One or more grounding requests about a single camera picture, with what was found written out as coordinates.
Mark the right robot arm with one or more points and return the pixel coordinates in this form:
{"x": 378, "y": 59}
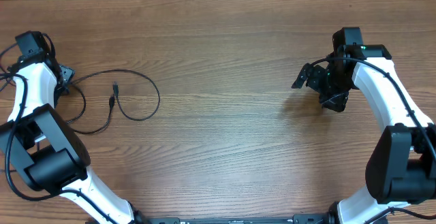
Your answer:
{"x": 401, "y": 169}

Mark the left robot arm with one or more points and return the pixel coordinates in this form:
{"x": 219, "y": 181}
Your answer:
{"x": 44, "y": 158}

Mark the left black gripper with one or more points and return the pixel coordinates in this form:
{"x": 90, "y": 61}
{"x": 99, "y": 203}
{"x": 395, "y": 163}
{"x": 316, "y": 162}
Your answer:
{"x": 67, "y": 73}

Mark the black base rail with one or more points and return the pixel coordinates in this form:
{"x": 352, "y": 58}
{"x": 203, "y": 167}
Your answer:
{"x": 238, "y": 220}

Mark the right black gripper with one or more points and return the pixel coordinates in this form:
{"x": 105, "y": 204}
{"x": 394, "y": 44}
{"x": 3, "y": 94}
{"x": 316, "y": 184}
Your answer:
{"x": 336, "y": 101}

